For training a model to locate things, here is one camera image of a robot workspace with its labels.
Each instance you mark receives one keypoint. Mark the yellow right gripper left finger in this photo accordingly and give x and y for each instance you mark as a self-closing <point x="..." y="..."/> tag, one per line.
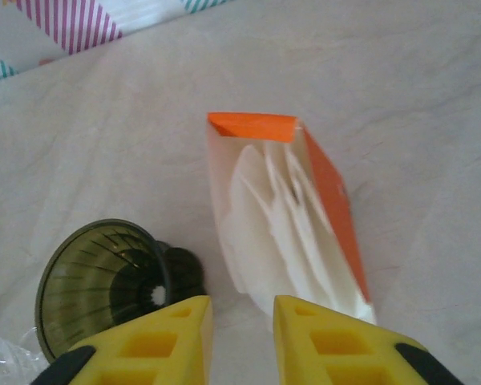
<point x="144" y="353"/>

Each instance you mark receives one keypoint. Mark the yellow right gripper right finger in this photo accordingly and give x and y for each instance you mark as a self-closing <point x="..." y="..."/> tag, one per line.
<point x="344" y="353"/>

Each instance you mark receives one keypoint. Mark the white paper filter stack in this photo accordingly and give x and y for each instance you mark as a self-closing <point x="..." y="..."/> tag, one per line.
<point x="264" y="240"/>

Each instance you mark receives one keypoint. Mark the dark green coffee dripper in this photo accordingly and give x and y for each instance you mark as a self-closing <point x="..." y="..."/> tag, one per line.
<point x="84" y="272"/>

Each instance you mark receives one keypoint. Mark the orange white filter box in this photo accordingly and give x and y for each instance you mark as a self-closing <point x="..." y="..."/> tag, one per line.
<point x="332" y="188"/>

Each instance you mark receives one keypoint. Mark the clear plastic carafe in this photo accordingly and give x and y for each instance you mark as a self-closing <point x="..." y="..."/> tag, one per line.
<point x="4" y="361"/>

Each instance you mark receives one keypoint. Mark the checked striped cloth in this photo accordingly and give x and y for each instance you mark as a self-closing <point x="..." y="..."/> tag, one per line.
<point x="64" y="24"/>

